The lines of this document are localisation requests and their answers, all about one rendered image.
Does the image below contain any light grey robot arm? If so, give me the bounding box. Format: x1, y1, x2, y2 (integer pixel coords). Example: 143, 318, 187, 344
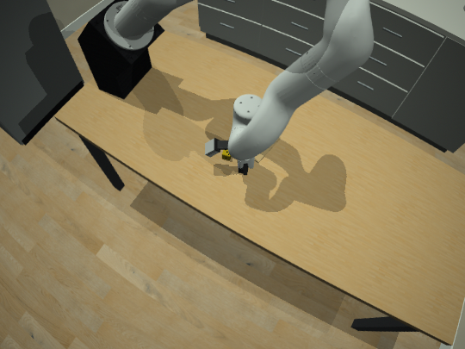
104, 0, 374, 160

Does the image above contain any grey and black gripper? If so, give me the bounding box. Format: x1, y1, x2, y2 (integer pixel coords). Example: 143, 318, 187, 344
238, 157, 255, 175

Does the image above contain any yellow die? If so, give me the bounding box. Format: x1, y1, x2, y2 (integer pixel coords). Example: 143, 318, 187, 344
222, 150, 232, 160

